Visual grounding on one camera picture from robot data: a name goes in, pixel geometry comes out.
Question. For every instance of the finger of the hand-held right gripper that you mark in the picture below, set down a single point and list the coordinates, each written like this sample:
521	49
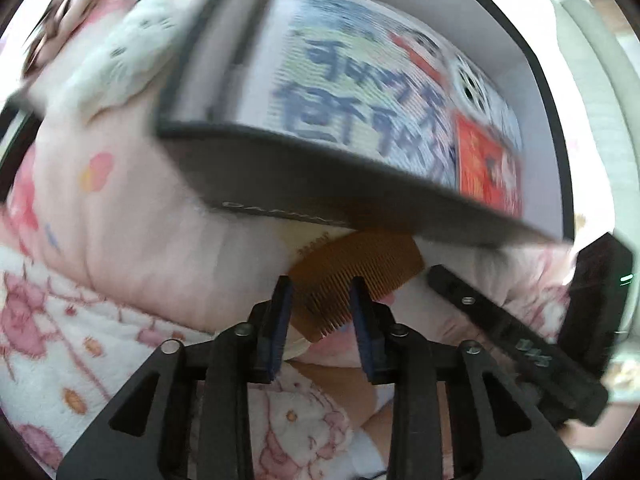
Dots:
500	330

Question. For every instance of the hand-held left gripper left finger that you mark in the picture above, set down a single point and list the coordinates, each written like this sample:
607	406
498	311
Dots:
282	330

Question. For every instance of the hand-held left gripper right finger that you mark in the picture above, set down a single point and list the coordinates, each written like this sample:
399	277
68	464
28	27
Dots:
362	330

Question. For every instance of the wooden comb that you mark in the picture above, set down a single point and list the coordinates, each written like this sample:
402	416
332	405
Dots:
350	260

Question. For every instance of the black storage box white inside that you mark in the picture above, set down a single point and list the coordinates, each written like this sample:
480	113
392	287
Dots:
325	185

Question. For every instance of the red packet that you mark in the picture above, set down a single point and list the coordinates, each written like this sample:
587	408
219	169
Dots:
485	170

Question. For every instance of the pink printed blanket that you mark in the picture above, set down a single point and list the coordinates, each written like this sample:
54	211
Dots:
125	185

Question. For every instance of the white fleece printed cloth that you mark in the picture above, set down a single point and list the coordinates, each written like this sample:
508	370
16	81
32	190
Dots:
50	340

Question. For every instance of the white plush toy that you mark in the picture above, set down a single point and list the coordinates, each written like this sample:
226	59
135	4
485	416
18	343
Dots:
130	45

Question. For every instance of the black angular frame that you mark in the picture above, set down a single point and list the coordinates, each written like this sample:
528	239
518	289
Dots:
15	130

